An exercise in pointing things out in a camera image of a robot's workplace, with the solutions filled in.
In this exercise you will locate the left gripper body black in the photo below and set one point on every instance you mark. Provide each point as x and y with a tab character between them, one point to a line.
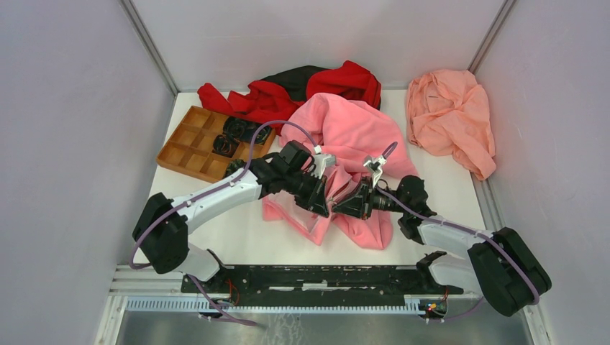
306	189

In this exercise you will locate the rolled tie green leaves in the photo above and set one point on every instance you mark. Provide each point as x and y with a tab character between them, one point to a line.
233	167

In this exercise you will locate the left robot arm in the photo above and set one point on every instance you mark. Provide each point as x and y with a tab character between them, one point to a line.
165	224

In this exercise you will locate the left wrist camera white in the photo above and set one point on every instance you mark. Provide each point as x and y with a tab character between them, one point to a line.
321	162

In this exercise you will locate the rolled tie yellow pattern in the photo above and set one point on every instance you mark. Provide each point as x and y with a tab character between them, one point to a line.
241	130

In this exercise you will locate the rolled tie orange pattern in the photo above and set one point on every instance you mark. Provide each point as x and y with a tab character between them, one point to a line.
224	145

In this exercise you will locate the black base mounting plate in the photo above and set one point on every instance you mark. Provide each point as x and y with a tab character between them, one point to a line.
322	286

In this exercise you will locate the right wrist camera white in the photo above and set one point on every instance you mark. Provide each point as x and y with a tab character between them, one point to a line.
374	165

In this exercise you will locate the peach orange garment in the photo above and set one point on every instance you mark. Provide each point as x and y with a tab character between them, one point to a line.
448	113

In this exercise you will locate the pink jacket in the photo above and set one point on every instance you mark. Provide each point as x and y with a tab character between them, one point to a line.
351	131

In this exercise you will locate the aluminium rail frame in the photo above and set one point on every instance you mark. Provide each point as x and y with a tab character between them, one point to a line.
146	308

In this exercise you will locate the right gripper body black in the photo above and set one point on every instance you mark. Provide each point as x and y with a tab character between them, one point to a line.
365	201

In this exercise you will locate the wooden compartment tray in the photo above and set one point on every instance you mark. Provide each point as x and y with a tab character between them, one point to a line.
189	148

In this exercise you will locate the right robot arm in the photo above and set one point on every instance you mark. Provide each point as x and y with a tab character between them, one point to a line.
496	265

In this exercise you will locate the red and black jacket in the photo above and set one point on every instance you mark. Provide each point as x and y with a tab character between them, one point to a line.
278	96

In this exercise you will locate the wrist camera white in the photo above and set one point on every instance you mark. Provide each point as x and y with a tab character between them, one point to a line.
321	162
374	165

